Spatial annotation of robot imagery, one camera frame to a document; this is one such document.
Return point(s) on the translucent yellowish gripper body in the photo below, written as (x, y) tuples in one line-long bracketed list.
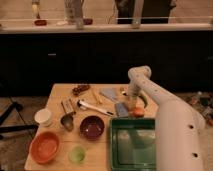
[(131, 102)]

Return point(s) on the silver fork orange handle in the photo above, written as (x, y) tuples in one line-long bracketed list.
[(123, 91)]

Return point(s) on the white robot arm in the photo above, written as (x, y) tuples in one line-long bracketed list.
[(177, 124)]

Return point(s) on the green plastic cup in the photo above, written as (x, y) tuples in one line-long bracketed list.
[(77, 154)]

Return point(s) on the white cup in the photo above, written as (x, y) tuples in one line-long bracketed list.
[(43, 117)]

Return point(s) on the orange round fruit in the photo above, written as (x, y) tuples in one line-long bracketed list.
[(138, 112)]

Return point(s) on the blue sponge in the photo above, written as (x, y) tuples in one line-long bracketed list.
[(121, 110)]

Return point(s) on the grey blue cloth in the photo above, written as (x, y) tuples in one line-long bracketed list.
[(109, 93)]

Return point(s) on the green plastic tray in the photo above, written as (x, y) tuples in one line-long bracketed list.
[(132, 144)]

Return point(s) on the yellow banana toy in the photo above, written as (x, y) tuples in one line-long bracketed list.
[(96, 97)]

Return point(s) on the dark purple bowl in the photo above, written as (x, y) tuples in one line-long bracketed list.
[(92, 127)]

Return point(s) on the dark red grapes bunch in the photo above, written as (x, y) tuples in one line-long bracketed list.
[(80, 88)]

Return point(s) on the small cardboard box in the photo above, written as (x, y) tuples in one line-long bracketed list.
[(68, 107)]

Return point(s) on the orange bowl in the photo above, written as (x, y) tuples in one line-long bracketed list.
[(44, 147)]

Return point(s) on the black tripod stand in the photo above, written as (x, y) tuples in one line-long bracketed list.
[(11, 119)]

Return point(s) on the red bowl on shelf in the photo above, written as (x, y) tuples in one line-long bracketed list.
[(40, 22)]

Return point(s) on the white bottle on shelf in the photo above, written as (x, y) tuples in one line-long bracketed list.
[(35, 8)]

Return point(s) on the white handled spatula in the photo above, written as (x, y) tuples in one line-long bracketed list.
[(85, 105)]

